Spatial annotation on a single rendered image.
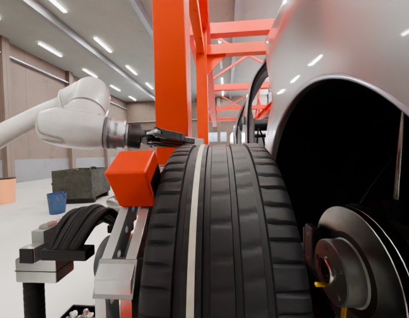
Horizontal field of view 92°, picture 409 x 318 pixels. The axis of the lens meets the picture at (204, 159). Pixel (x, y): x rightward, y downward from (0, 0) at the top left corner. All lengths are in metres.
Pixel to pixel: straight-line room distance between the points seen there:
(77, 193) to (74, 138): 5.17
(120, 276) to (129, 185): 0.14
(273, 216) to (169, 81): 0.85
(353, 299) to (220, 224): 0.39
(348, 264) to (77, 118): 0.72
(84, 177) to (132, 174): 5.26
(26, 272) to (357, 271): 0.70
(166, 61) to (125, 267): 0.91
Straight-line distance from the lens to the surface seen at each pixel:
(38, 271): 0.56
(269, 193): 0.34
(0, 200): 7.20
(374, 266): 0.58
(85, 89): 0.70
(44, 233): 0.54
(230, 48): 3.27
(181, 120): 0.97
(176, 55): 1.08
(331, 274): 0.63
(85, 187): 5.63
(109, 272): 0.39
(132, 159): 0.39
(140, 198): 0.40
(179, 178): 0.36
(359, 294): 0.61
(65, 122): 0.59
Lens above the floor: 1.15
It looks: 1 degrees down
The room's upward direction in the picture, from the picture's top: 1 degrees counter-clockwise
